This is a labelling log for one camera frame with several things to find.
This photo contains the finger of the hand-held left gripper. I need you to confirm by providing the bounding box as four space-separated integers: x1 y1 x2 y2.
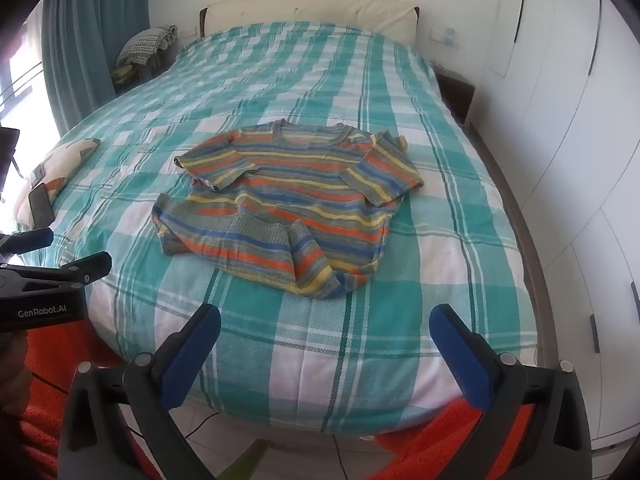
0 251 113 293
0 227 55 257

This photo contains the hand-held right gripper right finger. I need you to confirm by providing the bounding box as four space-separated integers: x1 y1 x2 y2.
425 304 593 480

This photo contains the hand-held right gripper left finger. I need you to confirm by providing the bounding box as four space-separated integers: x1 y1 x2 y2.
59 303 222 480

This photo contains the striped knit sweater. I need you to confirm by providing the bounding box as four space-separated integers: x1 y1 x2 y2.
151 119 425 301

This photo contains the black phone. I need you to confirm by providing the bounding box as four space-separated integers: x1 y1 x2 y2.
28 182 55 226

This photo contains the orange rug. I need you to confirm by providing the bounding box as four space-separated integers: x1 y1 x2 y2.
20 317 556 480

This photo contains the patterned cream cushion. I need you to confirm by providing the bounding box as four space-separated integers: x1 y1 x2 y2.
12 137 102 226

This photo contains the window railing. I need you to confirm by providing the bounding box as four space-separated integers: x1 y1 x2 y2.
0 57 47 113

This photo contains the teal curtain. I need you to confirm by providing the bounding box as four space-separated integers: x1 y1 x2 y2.
41 0 152 136

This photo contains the folded checked cloth pile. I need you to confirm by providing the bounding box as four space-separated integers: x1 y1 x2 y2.
114 25 179 68

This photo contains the dark wooden nightstand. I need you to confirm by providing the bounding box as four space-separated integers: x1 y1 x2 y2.
433 62 477 127

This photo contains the white wardrobe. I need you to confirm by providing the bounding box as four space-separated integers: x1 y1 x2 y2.
470 0 640 456

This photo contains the teal plaid bedspread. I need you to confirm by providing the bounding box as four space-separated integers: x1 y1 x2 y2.
47 21 538 433

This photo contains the cream padded headboard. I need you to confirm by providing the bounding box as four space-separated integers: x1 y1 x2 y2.
199 0 420 47

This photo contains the black floor cable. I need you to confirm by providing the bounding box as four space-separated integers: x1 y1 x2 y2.
127 410 222 442

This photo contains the wooden bed frame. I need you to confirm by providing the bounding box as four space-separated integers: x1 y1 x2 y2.
465 122 553 367

